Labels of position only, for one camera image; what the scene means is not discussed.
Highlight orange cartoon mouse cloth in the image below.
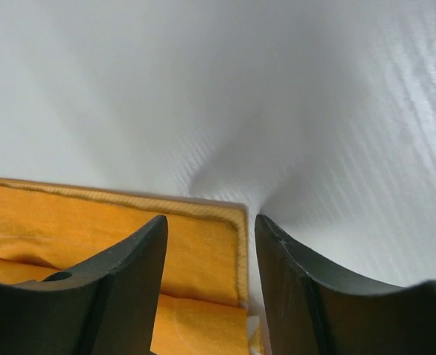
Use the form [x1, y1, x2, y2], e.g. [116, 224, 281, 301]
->
[0, 179, 264, 354]

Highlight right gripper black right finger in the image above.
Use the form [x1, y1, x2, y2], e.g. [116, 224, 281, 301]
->
[255, 214, 436, 354]

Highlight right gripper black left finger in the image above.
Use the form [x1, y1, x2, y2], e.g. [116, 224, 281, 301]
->
[0, 215, 167, 354]

